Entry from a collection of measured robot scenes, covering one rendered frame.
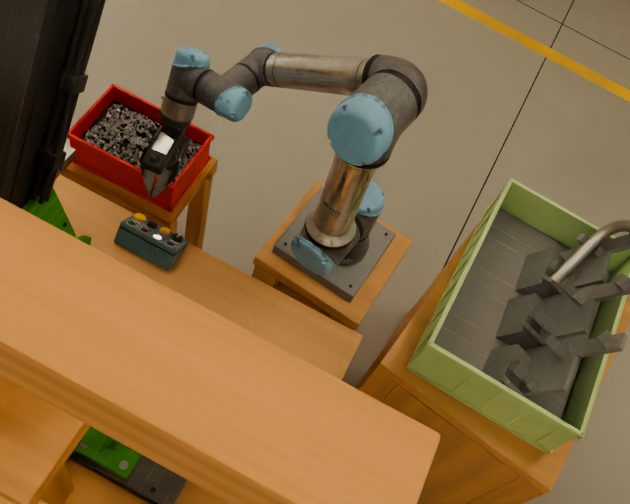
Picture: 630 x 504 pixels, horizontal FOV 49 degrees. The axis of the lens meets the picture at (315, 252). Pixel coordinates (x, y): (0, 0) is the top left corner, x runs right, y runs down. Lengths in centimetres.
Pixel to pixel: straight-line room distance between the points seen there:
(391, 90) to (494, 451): 98
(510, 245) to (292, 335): 74
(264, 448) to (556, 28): 404
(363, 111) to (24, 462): 75
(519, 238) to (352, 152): 94
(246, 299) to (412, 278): 135
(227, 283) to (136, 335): 121
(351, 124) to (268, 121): 199
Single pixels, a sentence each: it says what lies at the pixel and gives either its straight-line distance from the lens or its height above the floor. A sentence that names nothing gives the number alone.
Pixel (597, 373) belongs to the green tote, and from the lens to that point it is 186.
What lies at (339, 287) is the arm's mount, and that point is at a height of 88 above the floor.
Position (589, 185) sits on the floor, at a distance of 364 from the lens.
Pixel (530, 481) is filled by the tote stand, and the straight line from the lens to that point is 189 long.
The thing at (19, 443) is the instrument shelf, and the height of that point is 154.
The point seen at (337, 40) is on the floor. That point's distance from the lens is 367.
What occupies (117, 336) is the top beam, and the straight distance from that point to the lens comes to 48.
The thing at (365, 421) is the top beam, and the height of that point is 194.
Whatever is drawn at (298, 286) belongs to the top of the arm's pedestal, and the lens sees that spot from 177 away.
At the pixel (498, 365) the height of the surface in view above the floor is 90.
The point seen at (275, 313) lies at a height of 90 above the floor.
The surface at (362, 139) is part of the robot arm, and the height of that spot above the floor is 148.
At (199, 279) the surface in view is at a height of 90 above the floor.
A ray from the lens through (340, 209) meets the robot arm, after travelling 142.
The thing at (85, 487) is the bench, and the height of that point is 88.
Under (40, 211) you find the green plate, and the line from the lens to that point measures 137.
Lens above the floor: 238
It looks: 57 degrees down
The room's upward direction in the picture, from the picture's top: 23 degrees clockwise
